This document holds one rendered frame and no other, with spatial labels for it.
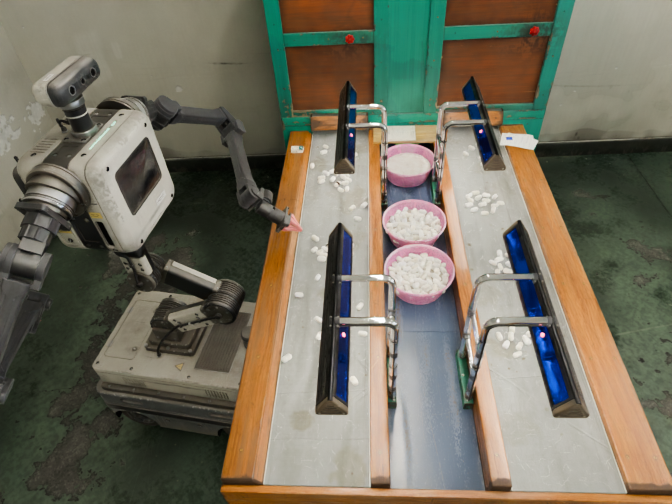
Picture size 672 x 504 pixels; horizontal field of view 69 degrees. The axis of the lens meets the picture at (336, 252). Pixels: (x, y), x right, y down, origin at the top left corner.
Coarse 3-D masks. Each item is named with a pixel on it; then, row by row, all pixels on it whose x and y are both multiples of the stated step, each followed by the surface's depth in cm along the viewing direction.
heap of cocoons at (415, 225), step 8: (392, 216) 213; (400, 216) 214; (408, 216) 213; (416, 216) 212; (424, 216) 213; (432, 216) 212; (392, 224) 210; (400, 224) 209; (408, 224) 208; (416, 224) 208; (424, 224) 209; (432, 224) 208; (392, 232) 206; (400, 232) 206; (408, 232) 206; (416, 232) 206; (424, 232) 205; (432, 232) 205; (416, 240) 204
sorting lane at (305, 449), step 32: (320, 160) 246; (320, 192) 228; (352, 192) 227; (320, 224) 212; (352, 224) 211; (320, 288) 187; (352, 288) 186; (288, 320) 177; (288, 352) 168; (352, 352) 166; (288, 384) 159; (352, 384) 158; (288, 416) 151; (320, 416) 151; (352, 416) 150; (288, 448) 144; (320, 448) 144; (352, 448) 143; (288, 480) 138; (320, 480) 137; (352, 480) 137
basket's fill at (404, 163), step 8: (392, 160) 244; (400, 160) 243; (408, 160) 244; (416, 160) 242; (424, 160) 243; (392, 168) 239; (400, 168) 238; (408, 168) 238; (416, 168) 238; (424, 168) 237
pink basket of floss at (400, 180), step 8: (400, 144) 247; (408, 144) 246; (392, 152) 247; (400, 152) 248; (408, 152) 248; (416, 152) 247; (424, 152) 244; (432, 152) 240; (432, 160) 239; (432, 168) 232; (392, 176) 234; (400, 176) 230; (408, 176) 229; (416, 176) 230; (424, 176) 233; (400, 184) 236; (408, 184) 235; (416, 184) 236
